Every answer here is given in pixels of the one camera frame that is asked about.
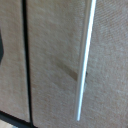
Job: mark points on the dark-framed drawer cabinet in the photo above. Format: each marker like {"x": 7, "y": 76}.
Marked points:
{"x": 16, "y": 120}

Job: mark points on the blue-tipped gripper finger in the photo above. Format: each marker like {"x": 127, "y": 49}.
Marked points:
{"x": 1, "y": 46}

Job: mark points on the brown fabric-front drawer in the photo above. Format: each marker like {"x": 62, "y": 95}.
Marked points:
{"x": 11, "y": 56}

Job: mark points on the brown wooden cabinet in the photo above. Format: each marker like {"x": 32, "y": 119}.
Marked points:
{"x": 56, "y": 40}

